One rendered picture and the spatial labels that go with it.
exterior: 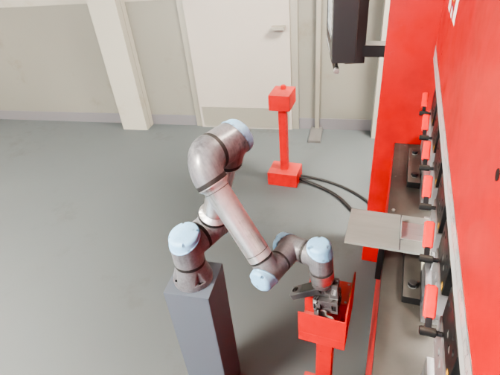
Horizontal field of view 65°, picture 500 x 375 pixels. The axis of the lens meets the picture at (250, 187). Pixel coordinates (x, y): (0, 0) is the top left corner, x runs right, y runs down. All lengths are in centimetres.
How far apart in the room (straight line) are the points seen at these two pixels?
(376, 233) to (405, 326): 30
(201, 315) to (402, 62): 142
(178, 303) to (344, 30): 147
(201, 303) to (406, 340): 71
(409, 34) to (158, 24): 284
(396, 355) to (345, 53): 145
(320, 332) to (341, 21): 143
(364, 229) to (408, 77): 90
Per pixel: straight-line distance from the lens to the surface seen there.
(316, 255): 119
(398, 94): 208
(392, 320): 132
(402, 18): 198
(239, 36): 400
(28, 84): 549
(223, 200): 111
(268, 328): 234
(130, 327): 252
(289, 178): 328
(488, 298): 61
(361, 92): 407
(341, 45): 214
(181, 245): 139
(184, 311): 160
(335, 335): 143
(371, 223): 143
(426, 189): 117
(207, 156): 110
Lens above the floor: 191
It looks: 35 degrees down
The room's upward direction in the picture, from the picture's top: 6 degrees counter-clockwise
